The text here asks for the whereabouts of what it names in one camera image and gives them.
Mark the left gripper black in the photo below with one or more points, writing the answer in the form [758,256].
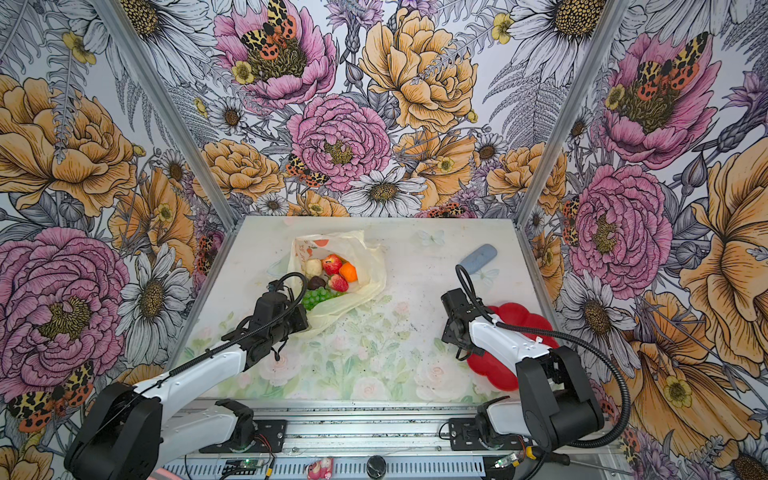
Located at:
[300,323]

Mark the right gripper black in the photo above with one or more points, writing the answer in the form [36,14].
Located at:
[448,337]

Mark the red strawberry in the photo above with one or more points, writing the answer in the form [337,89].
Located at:
[337,284]

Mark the cream plastic bag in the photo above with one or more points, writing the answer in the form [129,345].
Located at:
[352,247]

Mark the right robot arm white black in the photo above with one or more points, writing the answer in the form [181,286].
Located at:
[548,400]

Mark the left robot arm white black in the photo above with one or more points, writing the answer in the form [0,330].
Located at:
[133,429]

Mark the orange fake fruit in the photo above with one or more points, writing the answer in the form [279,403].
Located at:
[348,272]

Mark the red flower-shaped plate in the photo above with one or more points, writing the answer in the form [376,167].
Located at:
[502,349]

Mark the green grapes bunch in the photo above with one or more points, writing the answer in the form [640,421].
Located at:
[315,297]

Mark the grey-blue oval case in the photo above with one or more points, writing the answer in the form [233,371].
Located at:
[479,258]

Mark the dark brown fruit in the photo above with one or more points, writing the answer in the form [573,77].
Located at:
[316,282]

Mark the pink white small object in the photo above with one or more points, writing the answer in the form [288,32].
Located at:
[321,469]

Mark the black round knob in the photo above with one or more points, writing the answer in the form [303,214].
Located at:
[376,467]

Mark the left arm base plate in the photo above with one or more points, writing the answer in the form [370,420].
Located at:
[262,436]

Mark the aluminium rail frame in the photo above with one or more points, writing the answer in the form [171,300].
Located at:
[304,428]

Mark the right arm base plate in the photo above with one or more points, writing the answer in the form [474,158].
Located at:
[471,434]

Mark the right aluminium corner post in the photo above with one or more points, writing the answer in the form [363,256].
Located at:
[600,47]

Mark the aluminium corner post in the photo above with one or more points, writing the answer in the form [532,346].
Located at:
[600,47]
[140,62]

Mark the left aluminium corner post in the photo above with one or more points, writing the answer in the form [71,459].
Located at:
[140,62]

